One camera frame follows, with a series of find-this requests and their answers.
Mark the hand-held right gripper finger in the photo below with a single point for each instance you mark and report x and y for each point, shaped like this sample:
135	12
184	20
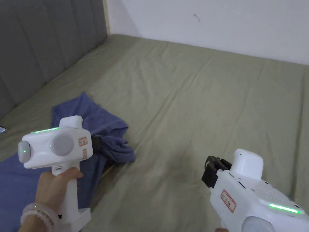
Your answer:
217	162

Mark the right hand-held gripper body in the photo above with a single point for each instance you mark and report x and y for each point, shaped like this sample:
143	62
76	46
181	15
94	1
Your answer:
253	193

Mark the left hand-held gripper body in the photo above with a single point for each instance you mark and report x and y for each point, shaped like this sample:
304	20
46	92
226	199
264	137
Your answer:
45	145

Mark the dark blue shirt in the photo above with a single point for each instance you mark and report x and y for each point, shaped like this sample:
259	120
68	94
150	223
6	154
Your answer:
106	123

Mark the person's left forearm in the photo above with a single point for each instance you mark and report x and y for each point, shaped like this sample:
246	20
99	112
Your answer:
36	217

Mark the person's left hand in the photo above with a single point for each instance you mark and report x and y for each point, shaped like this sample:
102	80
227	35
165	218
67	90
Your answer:
52	188

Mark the person's right hand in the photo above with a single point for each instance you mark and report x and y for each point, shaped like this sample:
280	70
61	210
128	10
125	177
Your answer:
220	230

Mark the phone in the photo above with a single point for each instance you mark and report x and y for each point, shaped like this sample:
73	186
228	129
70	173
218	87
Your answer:
2	129

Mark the bed with pale green sheet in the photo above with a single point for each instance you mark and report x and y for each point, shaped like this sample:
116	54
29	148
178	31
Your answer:
193	108

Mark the grey padded headboard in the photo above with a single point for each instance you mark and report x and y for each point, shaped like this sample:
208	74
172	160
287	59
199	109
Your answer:
36	36

